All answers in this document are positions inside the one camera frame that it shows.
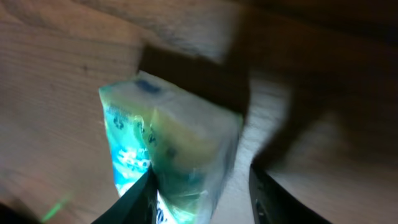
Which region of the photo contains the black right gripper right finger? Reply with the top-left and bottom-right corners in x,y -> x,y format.
249,164 -> 330,224

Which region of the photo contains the teal small snack packet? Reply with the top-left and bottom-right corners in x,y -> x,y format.
99,72 -> 243,223

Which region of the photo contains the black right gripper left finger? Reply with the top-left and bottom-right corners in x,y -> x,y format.
92,167 -> 158,224

